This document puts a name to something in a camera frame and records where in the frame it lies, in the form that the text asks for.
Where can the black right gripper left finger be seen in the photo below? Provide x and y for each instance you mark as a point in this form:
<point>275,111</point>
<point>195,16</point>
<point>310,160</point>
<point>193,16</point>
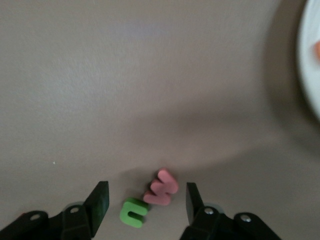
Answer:
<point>75,222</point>

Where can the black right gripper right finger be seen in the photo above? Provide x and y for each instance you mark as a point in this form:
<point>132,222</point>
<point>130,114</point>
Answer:
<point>212,225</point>

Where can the green foam letter u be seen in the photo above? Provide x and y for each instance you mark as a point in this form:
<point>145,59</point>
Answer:
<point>130,207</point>

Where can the pink foam letter w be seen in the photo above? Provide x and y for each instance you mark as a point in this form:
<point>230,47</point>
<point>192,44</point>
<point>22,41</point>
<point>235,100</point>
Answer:
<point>161,190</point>

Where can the beige brown plate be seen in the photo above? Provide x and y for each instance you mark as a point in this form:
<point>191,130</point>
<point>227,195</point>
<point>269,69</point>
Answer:
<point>311,75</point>

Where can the orange foam letter g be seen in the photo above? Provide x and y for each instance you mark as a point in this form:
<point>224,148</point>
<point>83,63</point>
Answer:
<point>317,51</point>

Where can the brown paper table cover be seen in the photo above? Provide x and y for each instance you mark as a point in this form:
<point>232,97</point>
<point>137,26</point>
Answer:
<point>125,87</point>

